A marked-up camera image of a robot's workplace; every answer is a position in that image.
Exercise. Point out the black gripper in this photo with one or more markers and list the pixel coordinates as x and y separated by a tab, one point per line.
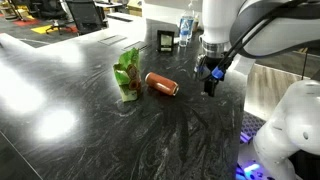
209	66

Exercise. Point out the green snack packet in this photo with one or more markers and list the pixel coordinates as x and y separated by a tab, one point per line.
128	75

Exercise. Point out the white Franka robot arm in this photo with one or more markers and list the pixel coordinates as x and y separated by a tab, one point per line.
293	133

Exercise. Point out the orange soda can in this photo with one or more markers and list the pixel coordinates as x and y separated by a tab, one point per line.
161	83

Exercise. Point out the black small display stand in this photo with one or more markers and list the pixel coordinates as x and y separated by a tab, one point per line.
165	41

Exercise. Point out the clear plastic water bottle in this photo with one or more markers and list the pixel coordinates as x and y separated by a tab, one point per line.
185	26

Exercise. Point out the black mesh office chair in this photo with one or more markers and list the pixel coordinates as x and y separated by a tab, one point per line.
86	15

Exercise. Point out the black office chair with star base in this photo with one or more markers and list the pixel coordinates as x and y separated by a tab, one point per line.
53	13

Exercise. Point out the purple lit perforated base plate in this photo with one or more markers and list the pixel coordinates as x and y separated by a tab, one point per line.
250	126

